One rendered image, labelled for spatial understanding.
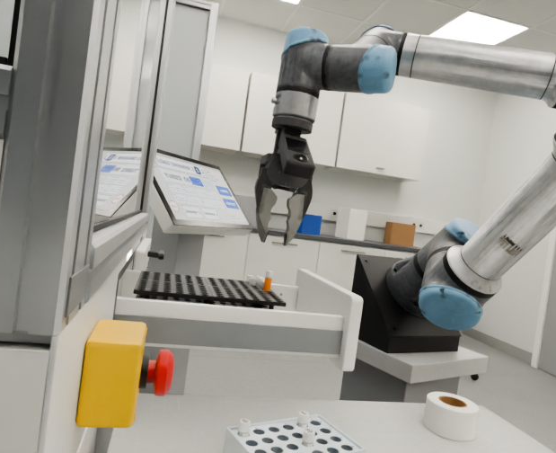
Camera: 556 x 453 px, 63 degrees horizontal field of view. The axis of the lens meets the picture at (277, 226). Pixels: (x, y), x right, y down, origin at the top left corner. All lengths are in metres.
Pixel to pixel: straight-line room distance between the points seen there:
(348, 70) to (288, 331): 0.42
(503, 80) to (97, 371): 0.75
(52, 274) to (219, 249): 3.42
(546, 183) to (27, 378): 0.73
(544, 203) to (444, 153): 4.46
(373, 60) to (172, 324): 0.50
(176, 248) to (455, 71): 1.07
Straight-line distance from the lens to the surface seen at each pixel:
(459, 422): 0.71
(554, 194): 0.82
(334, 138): 4.31
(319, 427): 0.57
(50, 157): 0.28
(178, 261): 1.61
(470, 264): 0.90
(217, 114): 4.09
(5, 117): 0.29
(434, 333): 1.15
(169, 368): 0.42
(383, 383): 1.13
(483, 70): 0.88
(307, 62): 0.79
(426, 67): 0.88
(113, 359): 0.40
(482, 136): 5.56
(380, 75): 0.76
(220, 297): 0.68
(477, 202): 5.49
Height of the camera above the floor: 1.03
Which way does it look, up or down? 1 degrees down
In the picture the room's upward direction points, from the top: 8 degrees clockwise
